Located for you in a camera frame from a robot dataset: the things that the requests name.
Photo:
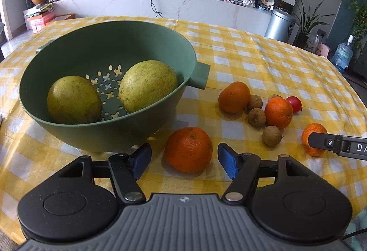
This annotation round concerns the brown kiwi top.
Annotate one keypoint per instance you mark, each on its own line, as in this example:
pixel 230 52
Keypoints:
pixel 255 102

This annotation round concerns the green colander bowl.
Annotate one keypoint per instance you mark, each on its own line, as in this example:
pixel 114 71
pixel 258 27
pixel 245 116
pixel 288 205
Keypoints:
pixel 86 47

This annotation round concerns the yellow-green pear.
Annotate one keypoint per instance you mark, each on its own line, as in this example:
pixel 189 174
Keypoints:
pixel 73 100
pixel 149 84

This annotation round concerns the pink container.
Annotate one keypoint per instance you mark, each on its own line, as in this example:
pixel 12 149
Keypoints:
pixel 324 50

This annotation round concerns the silver trash bin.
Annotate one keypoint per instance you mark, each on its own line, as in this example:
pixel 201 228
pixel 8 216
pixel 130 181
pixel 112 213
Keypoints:
pixel 279 27

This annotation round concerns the brown kiwi bottom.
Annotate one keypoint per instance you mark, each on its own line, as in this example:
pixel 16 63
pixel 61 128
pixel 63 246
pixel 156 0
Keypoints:
pixel 271 135

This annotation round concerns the large orange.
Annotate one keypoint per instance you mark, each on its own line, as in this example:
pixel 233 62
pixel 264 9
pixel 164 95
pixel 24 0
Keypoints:
pixel 187 149

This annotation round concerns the stack of orange boxes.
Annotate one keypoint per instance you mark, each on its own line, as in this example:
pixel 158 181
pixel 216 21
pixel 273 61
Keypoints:
pixel 40 22

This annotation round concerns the red cherry tomato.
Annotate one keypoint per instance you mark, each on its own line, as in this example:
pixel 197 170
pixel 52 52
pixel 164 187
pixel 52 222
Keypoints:
pixel 295 104

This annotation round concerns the potted long-leaf plant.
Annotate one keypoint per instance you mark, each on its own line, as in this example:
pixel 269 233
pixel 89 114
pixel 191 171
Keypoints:
pixel 306 24

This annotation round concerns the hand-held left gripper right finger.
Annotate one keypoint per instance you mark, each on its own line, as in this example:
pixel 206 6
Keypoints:
pixel 228 160

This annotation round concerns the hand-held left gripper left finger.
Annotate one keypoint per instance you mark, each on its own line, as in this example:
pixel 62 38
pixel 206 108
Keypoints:
pixel 142 160

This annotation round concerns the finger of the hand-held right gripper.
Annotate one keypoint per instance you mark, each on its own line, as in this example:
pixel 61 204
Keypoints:
pixel 318 140

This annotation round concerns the yellow checked tablecloth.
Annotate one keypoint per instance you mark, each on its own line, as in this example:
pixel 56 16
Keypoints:
pixel 258 53

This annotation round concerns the blue water bottle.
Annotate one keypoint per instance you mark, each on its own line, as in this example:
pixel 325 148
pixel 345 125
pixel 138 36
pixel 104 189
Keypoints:
pixel 342 55

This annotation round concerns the brown kiwi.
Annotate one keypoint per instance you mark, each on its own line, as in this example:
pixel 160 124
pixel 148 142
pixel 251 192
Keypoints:
pixel 271 135
pixel 255 102
pixel 256 116

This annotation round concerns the brown kiwi middle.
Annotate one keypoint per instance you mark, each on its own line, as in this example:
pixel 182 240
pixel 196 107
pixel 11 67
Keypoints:
pixel 256 116

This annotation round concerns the white marble tv cabinet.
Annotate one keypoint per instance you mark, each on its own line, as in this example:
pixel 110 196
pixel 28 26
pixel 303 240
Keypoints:
pixel 200 10

